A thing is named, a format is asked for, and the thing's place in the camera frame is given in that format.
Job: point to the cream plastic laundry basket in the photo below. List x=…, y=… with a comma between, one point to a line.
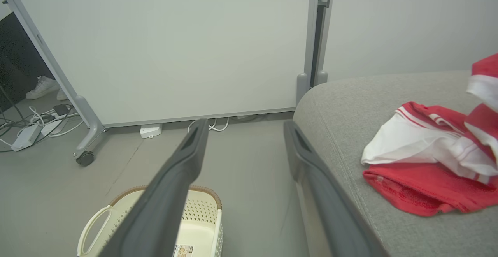
x=202, y=218

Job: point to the grey fabric sofa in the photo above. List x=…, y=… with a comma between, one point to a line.
x=350, y=113

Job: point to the grey upright partition foot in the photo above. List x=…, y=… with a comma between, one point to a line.
x=302, y=89
x=321, y=78

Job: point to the red white striped garment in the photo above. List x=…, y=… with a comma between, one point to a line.
x=420, y=179

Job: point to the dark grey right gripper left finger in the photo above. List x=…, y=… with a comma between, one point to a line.
x=163, y=194

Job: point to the white sneaker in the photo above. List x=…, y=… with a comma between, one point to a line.
x=62, y=94
x=42, y=87

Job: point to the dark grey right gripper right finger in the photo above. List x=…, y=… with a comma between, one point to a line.
x=327, y=210

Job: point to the small white power strip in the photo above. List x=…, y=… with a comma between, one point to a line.
x=150, y=131

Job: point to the black caster wheel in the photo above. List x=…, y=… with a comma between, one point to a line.
x=85, y=159

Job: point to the white partition panel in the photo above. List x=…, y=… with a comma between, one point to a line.
x=175, y=43
x=408, y=19

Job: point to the red jersey with white number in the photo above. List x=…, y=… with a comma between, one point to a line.
x=486, y=89

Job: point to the grey partition leg with caster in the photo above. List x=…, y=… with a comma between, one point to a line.
x=90, y=124

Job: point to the printed basket sticker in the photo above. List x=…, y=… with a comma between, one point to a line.
x=183, y=251

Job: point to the black power adapter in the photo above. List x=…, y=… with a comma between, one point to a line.
x=61, y=110

